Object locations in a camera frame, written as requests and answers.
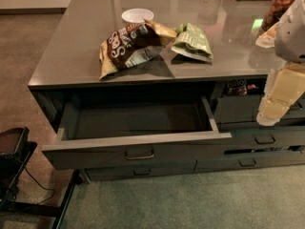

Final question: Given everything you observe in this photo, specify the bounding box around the grey top drawer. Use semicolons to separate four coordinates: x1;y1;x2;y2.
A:
43;97;232;170

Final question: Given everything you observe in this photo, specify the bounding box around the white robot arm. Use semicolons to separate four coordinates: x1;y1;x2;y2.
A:
256;0;305;126

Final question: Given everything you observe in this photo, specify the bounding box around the snack packet in drawer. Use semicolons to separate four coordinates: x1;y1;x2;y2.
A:
226;79;259;95

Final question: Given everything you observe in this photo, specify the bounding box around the upper right drawer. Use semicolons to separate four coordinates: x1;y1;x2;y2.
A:
213;94;305;124

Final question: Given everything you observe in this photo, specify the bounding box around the middle right drawer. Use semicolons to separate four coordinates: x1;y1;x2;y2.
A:
226;126;305;150

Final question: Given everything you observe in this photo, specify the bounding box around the lower right drawer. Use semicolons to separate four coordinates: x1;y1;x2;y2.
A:
194;151;305;173

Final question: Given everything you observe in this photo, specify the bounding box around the lower left drawer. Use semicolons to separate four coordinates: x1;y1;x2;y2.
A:
86;160;196;181

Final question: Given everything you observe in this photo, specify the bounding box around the grey drawer cabinet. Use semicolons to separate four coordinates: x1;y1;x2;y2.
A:
27;0;305;182

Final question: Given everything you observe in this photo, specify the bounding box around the glass snack jar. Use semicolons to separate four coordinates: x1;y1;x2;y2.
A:
261;0;295;31

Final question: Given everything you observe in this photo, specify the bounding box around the green chip bag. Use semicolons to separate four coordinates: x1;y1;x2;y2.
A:
172;23;214;63

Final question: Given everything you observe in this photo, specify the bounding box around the brown chip bag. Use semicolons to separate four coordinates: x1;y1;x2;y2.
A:
99;20;177;78

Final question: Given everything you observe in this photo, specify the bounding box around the black metal stand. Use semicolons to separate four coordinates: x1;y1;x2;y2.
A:
0;127;82;229

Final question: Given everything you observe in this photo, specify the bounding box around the black cable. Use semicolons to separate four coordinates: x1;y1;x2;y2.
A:
23;166;56;206

